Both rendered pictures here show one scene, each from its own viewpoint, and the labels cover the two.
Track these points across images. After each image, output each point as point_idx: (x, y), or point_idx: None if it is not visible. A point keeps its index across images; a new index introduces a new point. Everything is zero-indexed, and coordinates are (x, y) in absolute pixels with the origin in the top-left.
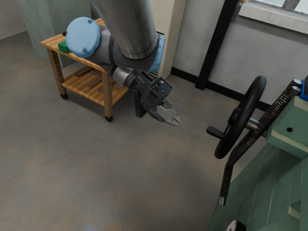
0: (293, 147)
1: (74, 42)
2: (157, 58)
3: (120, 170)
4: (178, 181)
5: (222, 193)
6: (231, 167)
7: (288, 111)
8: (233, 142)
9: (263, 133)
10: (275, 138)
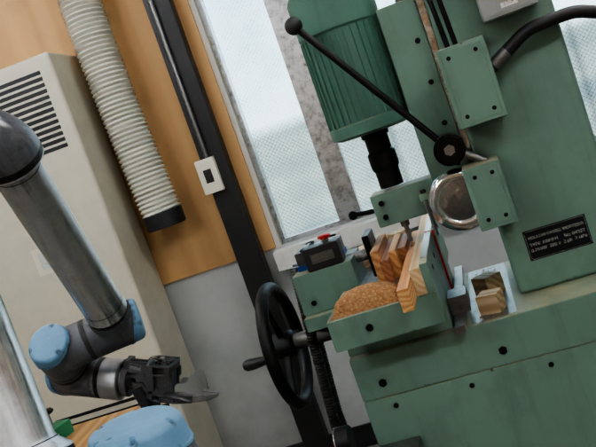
0: (330, 315)
1: (43, 351)
2: (135, 315)
3: None
4: None
5: None
6: (342, 424)
7: (294, 286)
8: (270, 351)
9: (317, 335)
10: (309, 319)
